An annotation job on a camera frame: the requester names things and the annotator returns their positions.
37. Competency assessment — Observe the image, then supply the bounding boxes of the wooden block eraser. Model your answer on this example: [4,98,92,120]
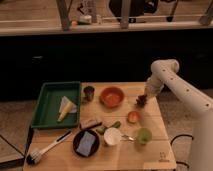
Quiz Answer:
[80,118,102,130]

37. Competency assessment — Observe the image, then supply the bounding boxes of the green apple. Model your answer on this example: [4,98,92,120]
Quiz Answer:
[136,128,152,145]

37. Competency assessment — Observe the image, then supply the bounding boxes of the black cable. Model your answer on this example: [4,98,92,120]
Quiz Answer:
[170,133,195,171]

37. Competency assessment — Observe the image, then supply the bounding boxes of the black plate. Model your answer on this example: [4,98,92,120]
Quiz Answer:
[73,130,100,157]

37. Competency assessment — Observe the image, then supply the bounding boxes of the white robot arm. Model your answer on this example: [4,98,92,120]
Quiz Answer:
[145,59,213,171]

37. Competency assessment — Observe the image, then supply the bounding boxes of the wooden railing post middle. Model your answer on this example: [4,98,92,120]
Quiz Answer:
[120,0,131,29]

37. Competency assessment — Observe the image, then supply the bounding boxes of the blue sponge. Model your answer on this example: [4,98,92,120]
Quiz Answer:
[77,131,95,156]

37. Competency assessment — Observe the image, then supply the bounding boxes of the person in dark clothes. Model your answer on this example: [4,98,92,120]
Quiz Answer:
[109,0,159,22]

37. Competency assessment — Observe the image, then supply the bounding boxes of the small items on ledge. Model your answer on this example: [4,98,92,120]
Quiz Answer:
[71,15,92,26]

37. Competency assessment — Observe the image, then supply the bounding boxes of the white cloth in tray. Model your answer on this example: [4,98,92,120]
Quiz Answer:
[59,96,77,113]

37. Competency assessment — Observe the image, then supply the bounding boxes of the green plastic tray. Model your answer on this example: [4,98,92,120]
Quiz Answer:
[31,82,81,129]

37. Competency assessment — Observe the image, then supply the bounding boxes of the orange bowl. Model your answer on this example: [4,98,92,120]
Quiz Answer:
[100,86,124,108]

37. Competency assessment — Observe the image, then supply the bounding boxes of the wooden railing post left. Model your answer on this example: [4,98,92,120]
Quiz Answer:
[56,0,73,31]

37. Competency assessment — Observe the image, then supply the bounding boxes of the white measuring cup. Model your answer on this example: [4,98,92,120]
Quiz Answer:
[103,127,133,146]

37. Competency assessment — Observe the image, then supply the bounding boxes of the red orange tomato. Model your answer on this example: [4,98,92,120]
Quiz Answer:
[127,111,140,124]

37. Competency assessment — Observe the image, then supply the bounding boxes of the wooden railing post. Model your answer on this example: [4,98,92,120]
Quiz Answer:
[120,0,131,29]
[56,0,73,31]

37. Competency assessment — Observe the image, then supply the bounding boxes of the dark red grape bunch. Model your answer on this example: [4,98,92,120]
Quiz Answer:
[136,95,147,108]

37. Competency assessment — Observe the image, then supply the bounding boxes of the green vegetable piece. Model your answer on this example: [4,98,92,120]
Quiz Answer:
[96,120,122,135]

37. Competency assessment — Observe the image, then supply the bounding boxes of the small metal cup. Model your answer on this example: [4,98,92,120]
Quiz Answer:
[83,86,95,101]

